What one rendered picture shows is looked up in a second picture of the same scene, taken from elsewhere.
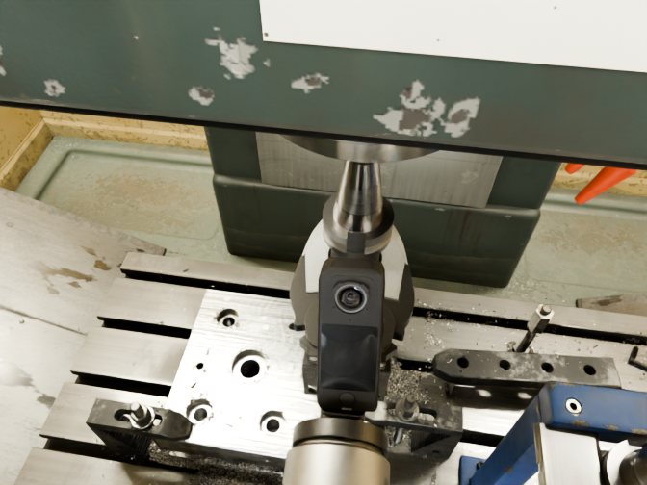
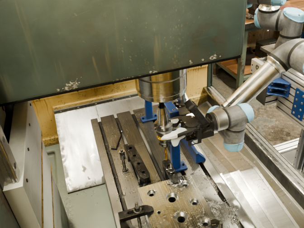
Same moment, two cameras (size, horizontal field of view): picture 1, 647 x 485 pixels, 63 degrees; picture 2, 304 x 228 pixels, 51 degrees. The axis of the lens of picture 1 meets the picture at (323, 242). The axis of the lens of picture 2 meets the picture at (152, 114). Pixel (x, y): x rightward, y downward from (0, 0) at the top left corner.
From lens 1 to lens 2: 1.05 m
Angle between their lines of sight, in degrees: 77
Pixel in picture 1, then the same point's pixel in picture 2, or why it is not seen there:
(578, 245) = not seen: hidden behind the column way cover
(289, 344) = (166, 209)
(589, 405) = (172, 107)
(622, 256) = not seen: hidden behind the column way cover
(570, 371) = (133, 151)
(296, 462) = (221, 119)
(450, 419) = (167, 162)
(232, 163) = not seen: outside the picture
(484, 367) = (142, 167)
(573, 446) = (180, 110)
